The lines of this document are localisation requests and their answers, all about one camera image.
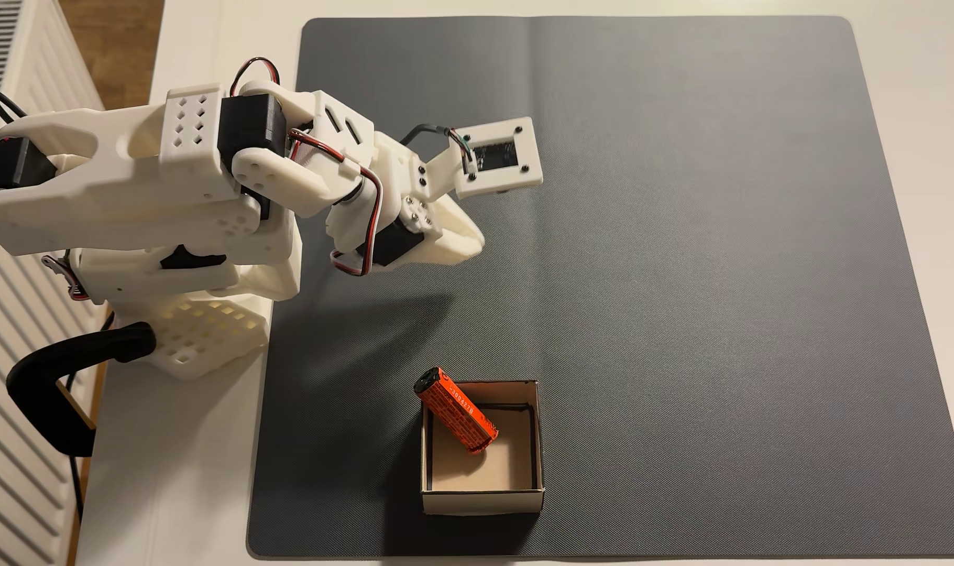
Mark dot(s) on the red cylindrical object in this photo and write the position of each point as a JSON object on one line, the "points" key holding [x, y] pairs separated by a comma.
{"points": [[457, 410]]}

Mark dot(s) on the small open cardboard box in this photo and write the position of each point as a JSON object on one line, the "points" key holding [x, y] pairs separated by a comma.
{"points": [[516, 472]]}

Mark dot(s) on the dark grey textured mat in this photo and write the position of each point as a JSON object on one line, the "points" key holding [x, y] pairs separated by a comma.
{"points": [[760, 157]]}

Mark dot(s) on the black table clamp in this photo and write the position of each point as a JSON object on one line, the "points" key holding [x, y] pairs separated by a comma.
{"points": [[37, 393]]}

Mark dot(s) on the white radiator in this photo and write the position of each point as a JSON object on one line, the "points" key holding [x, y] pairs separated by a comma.
{"points": [[5, 354]]}

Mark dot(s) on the white framed camera module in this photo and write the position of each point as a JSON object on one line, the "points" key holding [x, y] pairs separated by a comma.
{"points": [[492, 181]]}

